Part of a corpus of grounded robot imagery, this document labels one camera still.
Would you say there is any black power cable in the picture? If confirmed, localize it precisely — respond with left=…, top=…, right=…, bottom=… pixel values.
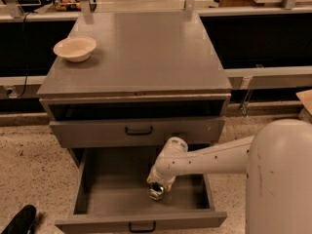
left=18, top=12, right=32, bottom=98

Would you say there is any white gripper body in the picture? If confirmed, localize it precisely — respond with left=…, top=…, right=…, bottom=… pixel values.
left=149, top=166, right=176, bottom=187

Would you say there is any white bowl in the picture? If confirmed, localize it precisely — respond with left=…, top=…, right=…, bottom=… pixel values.
left=53, top=36, right=97, bottom=62

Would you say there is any black shoe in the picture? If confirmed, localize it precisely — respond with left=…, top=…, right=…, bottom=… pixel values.
left=1, top=205, right=37, bottom=234

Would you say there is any green soda can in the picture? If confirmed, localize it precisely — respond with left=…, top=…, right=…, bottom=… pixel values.
left=148, top=182, right=165, bottom=201

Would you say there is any metal railing frame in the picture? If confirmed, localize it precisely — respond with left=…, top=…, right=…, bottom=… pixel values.
left=0, top=0, right=312, bottom=21

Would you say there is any closed grey upper drawer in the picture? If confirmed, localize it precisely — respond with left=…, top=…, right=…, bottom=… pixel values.
left=50, top=117, right=225, bottom=148

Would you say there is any grey drawer cabinet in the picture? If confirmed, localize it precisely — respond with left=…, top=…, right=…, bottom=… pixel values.
left=38, top=11, right=231, bottom=163

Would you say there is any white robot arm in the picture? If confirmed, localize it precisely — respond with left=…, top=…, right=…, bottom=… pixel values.
left=147, top=119, right=312, bottom=234

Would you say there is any open grey lower drawer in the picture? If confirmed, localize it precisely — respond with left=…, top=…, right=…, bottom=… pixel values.
left=55, top=147, right=227, bottom=234

